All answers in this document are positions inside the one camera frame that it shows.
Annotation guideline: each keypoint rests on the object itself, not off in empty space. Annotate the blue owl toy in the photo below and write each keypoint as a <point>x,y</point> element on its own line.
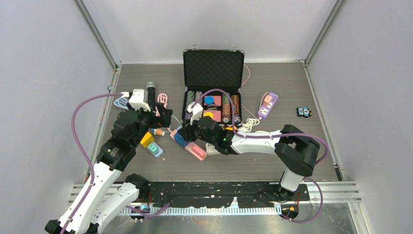
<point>304,112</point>

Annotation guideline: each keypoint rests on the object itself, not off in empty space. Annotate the teal small cube adapter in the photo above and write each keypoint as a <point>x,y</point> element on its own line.
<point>153,149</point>

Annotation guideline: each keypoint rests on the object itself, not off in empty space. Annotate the white power strip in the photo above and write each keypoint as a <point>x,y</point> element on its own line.
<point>210,149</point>

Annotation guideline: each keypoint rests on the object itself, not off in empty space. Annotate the yellow cube adapter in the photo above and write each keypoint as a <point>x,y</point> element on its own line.
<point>147,139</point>

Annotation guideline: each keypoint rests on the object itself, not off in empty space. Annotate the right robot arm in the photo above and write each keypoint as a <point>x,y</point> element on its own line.
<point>297,150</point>

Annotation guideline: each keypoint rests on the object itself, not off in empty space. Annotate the blue cube socket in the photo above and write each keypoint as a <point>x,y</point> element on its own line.
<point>181,141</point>

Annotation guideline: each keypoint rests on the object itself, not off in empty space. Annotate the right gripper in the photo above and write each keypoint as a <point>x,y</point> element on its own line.
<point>187,132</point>

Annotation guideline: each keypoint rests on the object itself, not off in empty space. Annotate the black poker chip case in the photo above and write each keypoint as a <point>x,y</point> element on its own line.
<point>206,69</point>

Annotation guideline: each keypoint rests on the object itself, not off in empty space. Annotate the purple power strip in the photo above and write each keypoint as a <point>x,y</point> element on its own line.
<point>263,111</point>

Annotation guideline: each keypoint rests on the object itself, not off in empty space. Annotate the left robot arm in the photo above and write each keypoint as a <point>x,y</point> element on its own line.
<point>89,214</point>

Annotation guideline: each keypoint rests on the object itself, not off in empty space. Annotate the light blue power strip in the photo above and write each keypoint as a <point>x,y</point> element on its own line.
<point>159,148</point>

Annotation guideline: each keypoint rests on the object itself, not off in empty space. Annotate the salmon pink plug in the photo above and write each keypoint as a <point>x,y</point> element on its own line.
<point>267,101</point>

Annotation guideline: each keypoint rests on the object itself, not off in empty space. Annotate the blue round chip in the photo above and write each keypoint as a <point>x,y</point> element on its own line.
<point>209,100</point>

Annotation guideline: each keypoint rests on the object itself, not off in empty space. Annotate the pink power strip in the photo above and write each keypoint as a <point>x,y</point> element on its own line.
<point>191,147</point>

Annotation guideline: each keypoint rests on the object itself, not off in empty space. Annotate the yellow round chip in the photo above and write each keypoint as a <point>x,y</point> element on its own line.
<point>208,114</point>

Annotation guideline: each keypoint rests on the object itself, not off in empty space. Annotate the black cylinder tube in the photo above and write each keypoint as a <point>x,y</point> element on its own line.
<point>151,96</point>

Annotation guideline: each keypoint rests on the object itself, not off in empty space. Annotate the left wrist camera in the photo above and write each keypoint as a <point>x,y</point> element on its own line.
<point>137,99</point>

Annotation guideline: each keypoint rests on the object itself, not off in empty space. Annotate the pink square adapter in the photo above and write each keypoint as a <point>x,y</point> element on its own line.
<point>199,152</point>

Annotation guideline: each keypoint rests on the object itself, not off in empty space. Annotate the small cone figurine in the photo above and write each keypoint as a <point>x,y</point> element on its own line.
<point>158,132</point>

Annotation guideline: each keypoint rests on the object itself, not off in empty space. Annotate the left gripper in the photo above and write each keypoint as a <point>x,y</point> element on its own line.
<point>163,121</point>

